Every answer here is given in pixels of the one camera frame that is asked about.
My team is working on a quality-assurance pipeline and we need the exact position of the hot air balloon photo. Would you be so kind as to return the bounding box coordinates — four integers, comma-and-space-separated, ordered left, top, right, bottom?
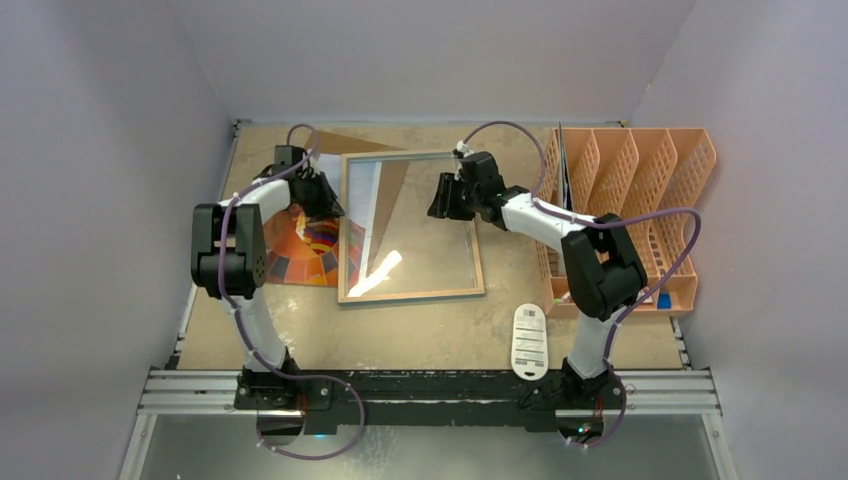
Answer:
263, 164, 379, 287

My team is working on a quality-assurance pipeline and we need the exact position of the blue wooden picture frame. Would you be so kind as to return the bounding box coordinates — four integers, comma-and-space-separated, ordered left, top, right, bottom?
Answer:
337, 150, 485, 306

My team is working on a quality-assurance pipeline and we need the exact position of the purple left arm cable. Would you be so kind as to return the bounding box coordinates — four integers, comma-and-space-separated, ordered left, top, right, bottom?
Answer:
217, 123, 367, 461

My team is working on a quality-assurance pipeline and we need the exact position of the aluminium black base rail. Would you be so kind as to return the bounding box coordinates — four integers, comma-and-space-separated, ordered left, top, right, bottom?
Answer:
138, 370, 720, 441

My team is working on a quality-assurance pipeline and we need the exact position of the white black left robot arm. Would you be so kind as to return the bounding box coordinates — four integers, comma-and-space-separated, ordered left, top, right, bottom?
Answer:
190, 144, 344, 410

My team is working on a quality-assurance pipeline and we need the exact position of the white labelled remote tag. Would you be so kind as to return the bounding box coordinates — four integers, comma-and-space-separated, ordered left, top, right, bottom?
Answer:
510, 303, 549, 381

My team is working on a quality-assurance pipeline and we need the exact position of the small blue block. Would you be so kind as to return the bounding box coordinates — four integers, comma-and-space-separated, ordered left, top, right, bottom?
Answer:
656, 292, 673, 310

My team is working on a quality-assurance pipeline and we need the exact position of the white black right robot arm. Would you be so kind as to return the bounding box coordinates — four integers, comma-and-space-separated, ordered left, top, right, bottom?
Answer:
427, 151, 648, 407

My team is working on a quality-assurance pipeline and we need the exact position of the brown cardboard backing board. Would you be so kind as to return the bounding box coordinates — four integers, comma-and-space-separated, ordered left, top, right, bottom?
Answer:
304, 130, 401, 155

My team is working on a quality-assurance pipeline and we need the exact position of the orange plastic file organizer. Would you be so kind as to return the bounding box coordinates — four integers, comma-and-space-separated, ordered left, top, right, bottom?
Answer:
535, 127, 716, 318

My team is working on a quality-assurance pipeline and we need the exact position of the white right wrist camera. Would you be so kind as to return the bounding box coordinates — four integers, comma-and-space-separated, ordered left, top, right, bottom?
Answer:
452, 140, 475, 159

